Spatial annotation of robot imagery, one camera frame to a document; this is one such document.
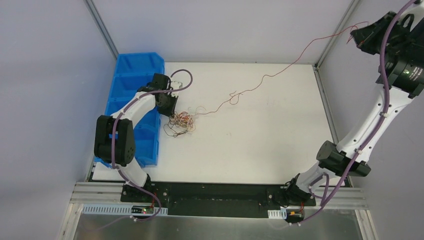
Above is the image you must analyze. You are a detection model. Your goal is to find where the blue plastic bin row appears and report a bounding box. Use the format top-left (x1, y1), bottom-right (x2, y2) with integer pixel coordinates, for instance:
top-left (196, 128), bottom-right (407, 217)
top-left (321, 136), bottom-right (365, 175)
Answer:
top-left (94, 52), bottom-right (166, 170)

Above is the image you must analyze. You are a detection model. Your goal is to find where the dark red thin wire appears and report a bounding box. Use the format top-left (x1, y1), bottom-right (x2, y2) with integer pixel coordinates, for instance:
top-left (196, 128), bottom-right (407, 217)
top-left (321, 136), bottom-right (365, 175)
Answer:
top-left (195, 21), bottom-right (370, 116)

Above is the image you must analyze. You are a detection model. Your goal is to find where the aluminium frame rail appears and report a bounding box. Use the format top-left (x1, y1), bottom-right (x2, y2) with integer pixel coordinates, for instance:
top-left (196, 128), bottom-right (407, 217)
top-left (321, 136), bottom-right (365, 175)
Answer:
top-left (69, 182), bottom-right (369, 210)

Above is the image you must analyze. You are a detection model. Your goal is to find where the bundle of thin wires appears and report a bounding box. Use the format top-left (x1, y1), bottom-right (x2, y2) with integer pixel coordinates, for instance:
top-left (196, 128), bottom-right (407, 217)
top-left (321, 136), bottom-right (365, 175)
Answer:
top-left (163, 105), bottom-right (207, 138)

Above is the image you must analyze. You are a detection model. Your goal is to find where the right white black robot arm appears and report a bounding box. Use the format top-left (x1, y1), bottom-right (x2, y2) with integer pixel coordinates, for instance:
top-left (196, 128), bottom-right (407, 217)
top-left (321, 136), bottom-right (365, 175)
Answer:
top-left (282, 0), bottom-right (424, 205)

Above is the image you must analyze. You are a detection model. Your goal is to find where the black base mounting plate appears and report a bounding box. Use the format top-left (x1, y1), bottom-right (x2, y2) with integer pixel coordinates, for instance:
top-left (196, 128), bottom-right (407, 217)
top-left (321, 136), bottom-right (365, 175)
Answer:
top-left (120, 181), bottom-right (316, 218)

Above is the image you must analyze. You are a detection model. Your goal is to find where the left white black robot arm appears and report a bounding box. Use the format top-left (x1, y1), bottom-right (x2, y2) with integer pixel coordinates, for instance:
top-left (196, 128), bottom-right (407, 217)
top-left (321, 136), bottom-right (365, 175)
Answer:
top-left (93, 73), bottom-right (184, 203)

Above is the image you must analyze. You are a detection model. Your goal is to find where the white slotted cable duct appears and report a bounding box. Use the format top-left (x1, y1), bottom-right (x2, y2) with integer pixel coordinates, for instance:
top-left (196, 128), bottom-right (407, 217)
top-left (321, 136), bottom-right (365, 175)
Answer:
top-left (81, 204), bottom-right (168, 217)

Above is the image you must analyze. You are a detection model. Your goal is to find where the right corner aluminium post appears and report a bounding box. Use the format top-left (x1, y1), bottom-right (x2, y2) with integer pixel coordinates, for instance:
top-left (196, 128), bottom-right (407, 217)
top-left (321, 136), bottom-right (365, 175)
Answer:
top-left (315, 0), bottom-right (362, 70)

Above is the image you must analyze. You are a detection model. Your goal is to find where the left corner aluminium post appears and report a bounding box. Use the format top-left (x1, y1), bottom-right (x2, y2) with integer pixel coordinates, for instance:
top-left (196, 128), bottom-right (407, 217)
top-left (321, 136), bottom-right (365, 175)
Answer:
top-left (83, 0), bottom-right (119, 60)

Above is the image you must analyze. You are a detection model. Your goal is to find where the corner aluminium post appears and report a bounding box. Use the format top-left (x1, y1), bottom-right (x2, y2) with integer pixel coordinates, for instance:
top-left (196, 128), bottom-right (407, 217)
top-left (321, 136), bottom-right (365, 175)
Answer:
top-left (315, 0), bottom-right (362, 70)
top-left (83, 0), bottom-right (119, 60)

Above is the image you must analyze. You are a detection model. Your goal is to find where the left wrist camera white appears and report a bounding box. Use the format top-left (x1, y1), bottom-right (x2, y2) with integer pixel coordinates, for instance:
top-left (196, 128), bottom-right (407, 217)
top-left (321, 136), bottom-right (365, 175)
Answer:
top-left (170, 81), bottom-right (183, 98)

